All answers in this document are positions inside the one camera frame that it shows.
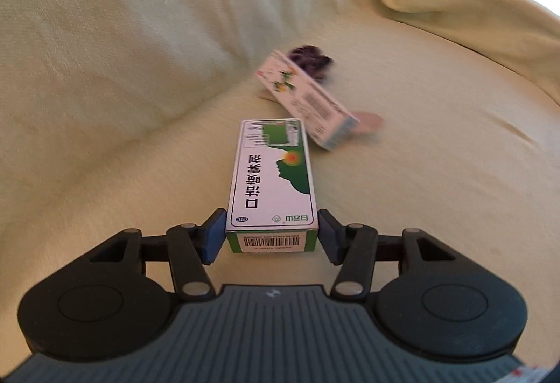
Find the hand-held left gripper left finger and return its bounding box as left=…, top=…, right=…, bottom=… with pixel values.
left=87, top=208, right=228, bottom=302

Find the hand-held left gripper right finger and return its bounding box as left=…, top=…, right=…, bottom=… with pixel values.
left=317, top=208, right=460, bottom=302

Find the green and white medicine box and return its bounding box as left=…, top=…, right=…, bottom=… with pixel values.
left=225, top=118, right=319, bottom=255

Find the white medicine box flower print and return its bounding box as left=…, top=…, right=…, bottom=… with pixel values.
left=255, top=50, right=360, bottom=152

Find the purple hair scrunchie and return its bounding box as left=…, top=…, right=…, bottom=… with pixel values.
left=284, top=44, right=335, bottom=83

